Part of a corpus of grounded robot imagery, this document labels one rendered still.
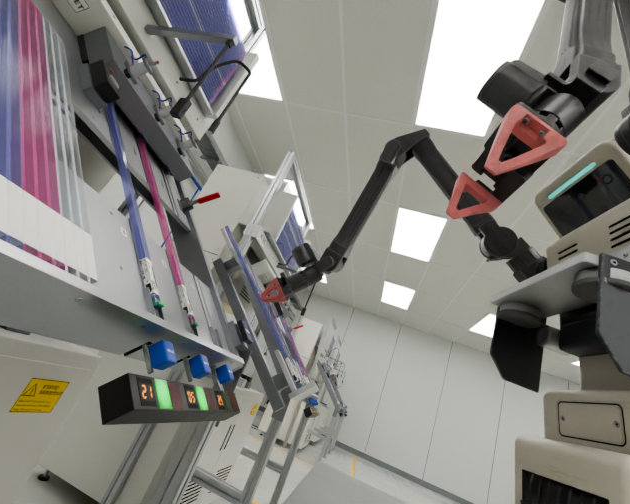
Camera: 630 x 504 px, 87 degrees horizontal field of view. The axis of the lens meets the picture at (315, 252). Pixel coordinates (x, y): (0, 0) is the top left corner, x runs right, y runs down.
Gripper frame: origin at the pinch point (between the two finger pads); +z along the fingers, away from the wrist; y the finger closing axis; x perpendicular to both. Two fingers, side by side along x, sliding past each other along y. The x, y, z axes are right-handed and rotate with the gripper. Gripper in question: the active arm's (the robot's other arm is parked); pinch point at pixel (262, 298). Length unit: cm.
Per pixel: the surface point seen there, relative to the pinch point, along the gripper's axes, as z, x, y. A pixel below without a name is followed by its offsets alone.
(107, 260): 13, 9, 61
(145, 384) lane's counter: 14, 24, 57
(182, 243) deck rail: 12.0, -15.3, 21.6
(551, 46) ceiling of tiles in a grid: -211, -77, -32
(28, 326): 17, 17, 68
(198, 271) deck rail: 10.6, -5.4, 22.4
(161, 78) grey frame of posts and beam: -1, -57, 37
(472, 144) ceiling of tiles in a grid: -204, -86, -118
